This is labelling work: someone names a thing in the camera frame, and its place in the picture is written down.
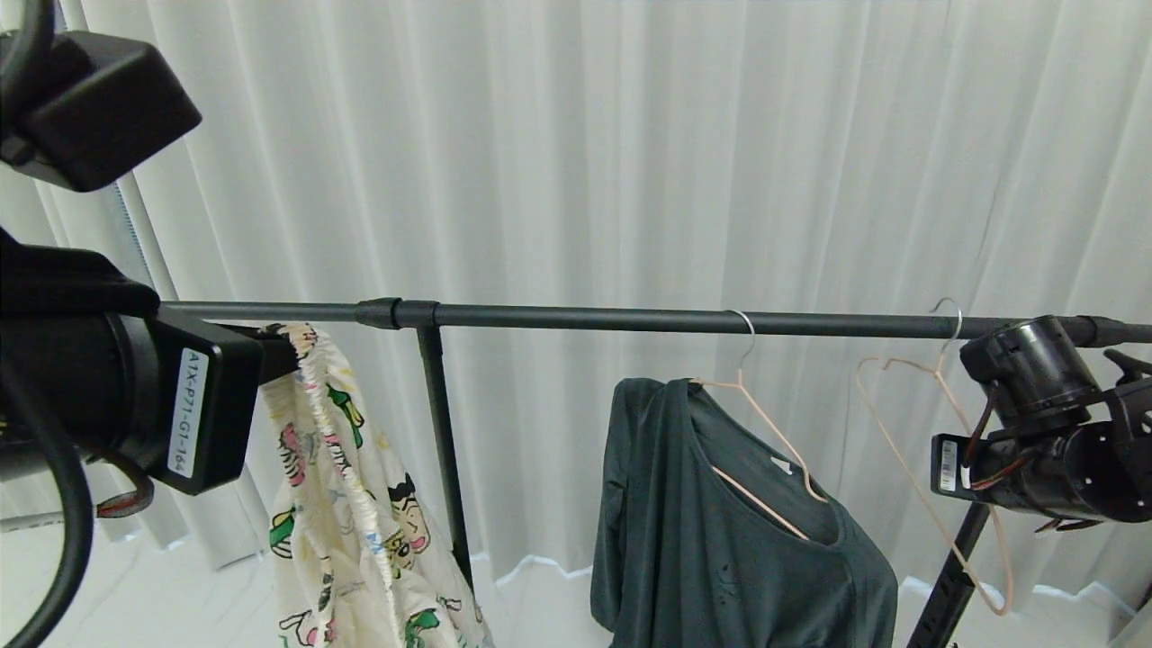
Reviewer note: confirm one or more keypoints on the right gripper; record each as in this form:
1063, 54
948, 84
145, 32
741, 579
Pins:
1062, 477

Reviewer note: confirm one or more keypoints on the pink clothes hanger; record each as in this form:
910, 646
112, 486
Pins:
765, 418
911, 364

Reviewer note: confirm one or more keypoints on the black clothes rack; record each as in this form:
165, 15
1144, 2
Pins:
585, 318

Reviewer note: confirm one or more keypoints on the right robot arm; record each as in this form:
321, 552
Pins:
1026, 369

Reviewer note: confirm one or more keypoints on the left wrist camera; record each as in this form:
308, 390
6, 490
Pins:
99, 108

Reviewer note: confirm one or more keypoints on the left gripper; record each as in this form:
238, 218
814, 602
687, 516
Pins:
126, 387

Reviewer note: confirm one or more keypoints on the cream printed garment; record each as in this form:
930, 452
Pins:
333, 504

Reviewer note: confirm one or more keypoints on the dark grey long-sleeved shirt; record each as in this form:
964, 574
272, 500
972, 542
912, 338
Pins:
765, 576

